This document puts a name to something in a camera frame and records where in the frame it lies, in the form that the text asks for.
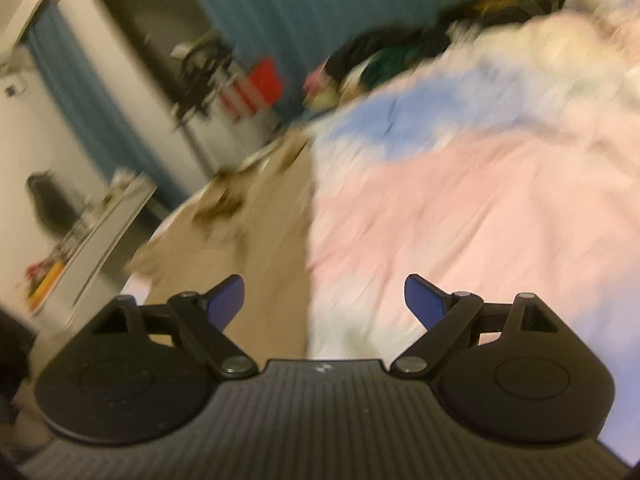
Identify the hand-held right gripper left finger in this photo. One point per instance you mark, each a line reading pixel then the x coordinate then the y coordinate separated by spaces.
pixel 227 301

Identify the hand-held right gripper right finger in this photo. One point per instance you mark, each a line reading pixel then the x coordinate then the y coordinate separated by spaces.
pixel 422 302

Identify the khaki printed garment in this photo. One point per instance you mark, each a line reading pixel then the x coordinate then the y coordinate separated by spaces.
pixel 270 240

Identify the pile of mixed clothes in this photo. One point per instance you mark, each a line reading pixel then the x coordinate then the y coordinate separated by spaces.
pixel 380 55

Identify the bed with pastel sheet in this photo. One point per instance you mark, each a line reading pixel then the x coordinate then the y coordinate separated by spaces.
pixel 450 185

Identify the white dressing table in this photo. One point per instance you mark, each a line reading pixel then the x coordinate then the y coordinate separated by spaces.
pixel 100 240

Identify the orange tray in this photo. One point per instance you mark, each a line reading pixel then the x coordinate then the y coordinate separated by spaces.
pixel 45 285

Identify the wavy vanity mirror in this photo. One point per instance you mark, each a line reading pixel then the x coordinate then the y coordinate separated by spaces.
pixel 50 200

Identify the red bag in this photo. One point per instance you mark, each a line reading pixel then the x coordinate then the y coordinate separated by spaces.
pixel 262 82

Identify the garment steamer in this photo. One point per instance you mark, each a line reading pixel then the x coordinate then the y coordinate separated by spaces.
pixel 200 67

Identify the narrow blue curtain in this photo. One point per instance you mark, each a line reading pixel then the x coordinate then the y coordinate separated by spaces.
pixel 85 100

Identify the dark window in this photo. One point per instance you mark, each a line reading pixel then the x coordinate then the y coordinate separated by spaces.
pixel 145 20

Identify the wide blue curtain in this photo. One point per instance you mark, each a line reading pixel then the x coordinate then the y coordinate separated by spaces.
pixel 300 0

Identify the white air conditioner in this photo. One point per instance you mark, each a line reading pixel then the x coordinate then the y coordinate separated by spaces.
pixel 35 5

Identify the black wall socket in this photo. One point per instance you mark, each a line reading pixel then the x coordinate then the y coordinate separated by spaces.
pixel 10 90

